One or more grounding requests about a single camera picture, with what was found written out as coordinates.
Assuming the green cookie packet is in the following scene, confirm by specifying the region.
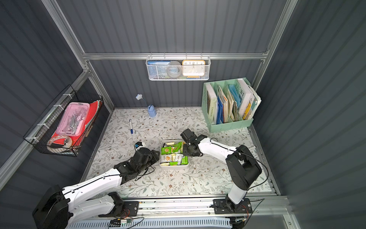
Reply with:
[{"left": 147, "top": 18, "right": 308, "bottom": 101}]
[
  {"left": 161, "top": 142, "right": 184, "bottom": 155},
  {"left": 181, "top": 156, "right": 189, "bottom": 165}
]

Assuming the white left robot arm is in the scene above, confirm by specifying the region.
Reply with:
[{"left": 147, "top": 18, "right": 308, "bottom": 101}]
[{"left": 32, "top": 147, "right": 160, "bottom": 229}]

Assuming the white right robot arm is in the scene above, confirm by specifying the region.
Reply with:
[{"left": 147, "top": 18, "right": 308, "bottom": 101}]
[{"left": 181, "top": 129, "right": 262, "bottom": 213}]

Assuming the white storage box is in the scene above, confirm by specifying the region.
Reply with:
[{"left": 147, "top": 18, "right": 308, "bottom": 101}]
[{"left": 159, "top": 139, "right": 189, "bottom": 170}]

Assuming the blue box in basket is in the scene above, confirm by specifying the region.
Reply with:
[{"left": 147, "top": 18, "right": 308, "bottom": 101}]
[{"left": 146, "top": 60, "right": 171, "bottom": 80}]

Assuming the blue white marker pen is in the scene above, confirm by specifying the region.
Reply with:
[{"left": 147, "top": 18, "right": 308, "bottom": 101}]
[{"left": 129, "top": 119, "right": 134, "bottom": 134}]

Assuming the blue folder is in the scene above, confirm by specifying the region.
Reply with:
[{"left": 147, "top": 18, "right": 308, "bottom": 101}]
[{"left": 216, "top": 96, "right": 224, "bottom": 125}]

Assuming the blue spray bottle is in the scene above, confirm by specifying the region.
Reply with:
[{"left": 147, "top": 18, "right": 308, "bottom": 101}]
[{"left": 135, "top": 94, "right": 157, "bottom": 118}]

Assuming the pale green workspace book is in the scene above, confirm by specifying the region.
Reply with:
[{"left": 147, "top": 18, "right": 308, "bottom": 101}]
[{"left": 205, "top": 83, "right": 218, "bottom": 125}]

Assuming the mint green file organizer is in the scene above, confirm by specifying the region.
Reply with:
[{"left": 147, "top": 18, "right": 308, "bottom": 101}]
[{"left": 202, "top": 78, "right": 260, "bottom": 133}]

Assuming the beige paper stack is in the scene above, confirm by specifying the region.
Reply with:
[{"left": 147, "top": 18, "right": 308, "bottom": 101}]
[{"left": 217, "top": 85, "right": 234, "bottom": 123}]

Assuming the yellow illustrated book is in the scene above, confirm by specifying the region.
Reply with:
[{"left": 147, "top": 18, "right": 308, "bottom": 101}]
[{"left": 242, "top": 100, "right": 253, "bottom": 120}]

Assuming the clear tape dispenser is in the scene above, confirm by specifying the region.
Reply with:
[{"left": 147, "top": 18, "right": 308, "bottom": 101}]
[{"left": 46, "top": 135, "right": 72, "bottom": 148}]

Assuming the white illustrated book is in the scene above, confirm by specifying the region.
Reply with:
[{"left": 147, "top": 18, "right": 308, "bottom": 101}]
[{"left": 235, "top": 78, "right": 262, "bottom": 120}]

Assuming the yellow white clock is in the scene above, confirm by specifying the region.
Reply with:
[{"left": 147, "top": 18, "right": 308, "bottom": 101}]
[{"left": 182, "top": 60, "right": 206, "bottom": 77}]

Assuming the pink plastic tool case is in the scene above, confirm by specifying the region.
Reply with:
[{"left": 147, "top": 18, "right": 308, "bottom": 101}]
[{"left": 56, "top": 102, "right": 90, "bottom": 137}]

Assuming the grey tape roll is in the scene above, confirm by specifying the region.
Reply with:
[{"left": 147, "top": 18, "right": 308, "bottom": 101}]
[{"left": 166, "top": 61, "right": 182, "bottom": 79}]

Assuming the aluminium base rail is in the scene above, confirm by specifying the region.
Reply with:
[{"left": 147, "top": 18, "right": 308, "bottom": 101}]
[{"left": 85, "top": 194, "right": 289, "bottom": 221}]

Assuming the white wire wall basket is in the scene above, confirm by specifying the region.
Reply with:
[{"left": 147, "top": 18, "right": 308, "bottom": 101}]
[{"left": 145, "top": 55, "right": 211, "bottom": 81}]

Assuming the black wire wall basket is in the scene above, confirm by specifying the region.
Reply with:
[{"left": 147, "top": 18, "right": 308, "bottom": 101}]
[{"left": 23, "top": 86, "right": 104, "bottom": 157}]

